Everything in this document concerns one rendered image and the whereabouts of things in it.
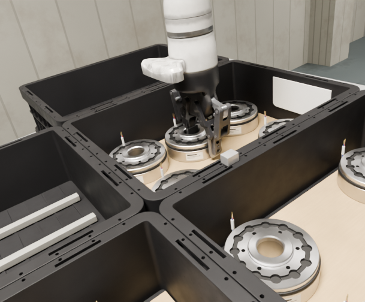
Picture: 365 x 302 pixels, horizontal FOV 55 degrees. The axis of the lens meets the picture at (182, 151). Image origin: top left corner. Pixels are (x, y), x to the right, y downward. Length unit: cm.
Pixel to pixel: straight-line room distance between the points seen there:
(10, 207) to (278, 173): 43
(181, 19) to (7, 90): 166
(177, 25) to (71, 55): 167
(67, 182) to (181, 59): 30
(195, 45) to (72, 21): 167
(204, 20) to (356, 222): 34
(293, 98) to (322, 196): 23
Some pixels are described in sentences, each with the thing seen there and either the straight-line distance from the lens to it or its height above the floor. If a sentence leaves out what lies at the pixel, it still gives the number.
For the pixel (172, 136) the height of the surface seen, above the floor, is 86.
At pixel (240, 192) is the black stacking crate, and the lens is 43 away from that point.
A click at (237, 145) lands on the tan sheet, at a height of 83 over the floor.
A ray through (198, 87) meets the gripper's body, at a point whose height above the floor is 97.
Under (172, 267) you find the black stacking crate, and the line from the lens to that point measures 36.
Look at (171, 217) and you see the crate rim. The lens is 35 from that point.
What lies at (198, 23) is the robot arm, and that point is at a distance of 52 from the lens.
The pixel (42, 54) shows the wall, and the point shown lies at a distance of 211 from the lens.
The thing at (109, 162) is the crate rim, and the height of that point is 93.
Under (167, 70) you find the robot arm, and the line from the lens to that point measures 50.
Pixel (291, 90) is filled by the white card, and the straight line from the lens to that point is 69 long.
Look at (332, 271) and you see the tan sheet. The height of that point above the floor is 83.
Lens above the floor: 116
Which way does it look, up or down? 30 degrees down
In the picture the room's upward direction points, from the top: 9 degrees counter-clockwise
